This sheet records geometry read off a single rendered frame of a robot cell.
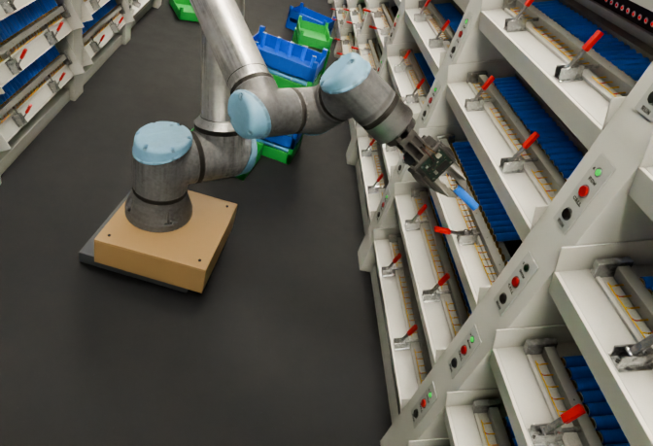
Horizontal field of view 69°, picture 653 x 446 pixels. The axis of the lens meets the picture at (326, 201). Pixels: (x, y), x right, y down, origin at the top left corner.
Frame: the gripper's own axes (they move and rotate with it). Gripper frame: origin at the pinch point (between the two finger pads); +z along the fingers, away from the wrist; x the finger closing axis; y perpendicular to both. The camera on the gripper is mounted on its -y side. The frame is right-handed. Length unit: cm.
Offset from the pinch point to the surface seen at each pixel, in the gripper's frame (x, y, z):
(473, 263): -8.5, 8.6, 11.0
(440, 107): 13.4, -36.1, -0.2
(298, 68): -8, -101, -27
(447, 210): -4.8, -9.0, 8.4
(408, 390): -42, 4, 30
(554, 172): 14.2, 13.8, 3.7
